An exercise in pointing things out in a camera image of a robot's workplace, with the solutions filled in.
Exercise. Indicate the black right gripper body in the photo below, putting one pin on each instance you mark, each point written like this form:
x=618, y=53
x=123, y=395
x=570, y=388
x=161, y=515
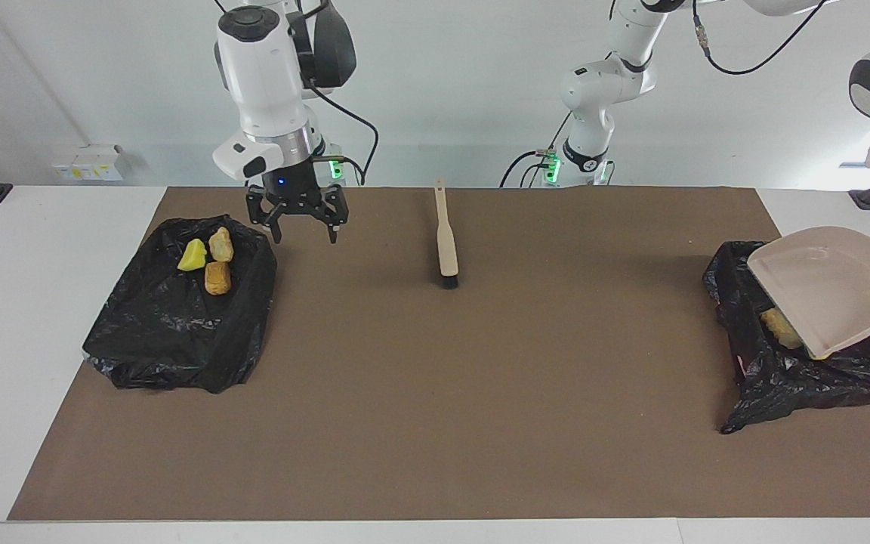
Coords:
x=293, y=189

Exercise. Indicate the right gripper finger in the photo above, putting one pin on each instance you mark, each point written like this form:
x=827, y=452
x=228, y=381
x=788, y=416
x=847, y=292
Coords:
x=263, y=211
x=331, y=211

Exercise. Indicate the toy croissant half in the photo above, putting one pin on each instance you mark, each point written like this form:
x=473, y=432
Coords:
x=220, y=245

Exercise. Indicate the brown toy bread roll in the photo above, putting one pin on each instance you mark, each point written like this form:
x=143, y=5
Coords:
x=217, y=278

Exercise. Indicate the beige hand brush black bristles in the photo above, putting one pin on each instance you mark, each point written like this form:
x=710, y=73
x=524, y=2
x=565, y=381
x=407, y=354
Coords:
x=447, y=242

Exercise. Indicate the beige toy bread chunk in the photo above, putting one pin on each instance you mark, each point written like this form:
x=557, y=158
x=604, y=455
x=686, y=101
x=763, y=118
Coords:
x=782, y=329

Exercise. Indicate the beige plastic dustpan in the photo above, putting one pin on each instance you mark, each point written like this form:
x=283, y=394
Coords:
x=828, y=287

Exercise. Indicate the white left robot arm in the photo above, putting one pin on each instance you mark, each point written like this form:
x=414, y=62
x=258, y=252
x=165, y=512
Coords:
x=593, y=91

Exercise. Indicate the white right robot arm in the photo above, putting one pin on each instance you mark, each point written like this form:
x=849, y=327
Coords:
x=269, y=75

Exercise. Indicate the black bag lined bin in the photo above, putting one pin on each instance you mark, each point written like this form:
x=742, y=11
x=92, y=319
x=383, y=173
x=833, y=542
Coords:
x=163, y=340
x=820, y=385

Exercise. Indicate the brown paper table mat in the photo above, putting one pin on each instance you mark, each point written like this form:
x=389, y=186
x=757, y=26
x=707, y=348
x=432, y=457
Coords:
x=480, y=423

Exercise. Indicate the white wall socket box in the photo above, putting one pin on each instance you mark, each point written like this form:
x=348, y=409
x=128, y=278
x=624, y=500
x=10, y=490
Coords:
x=91, y=162

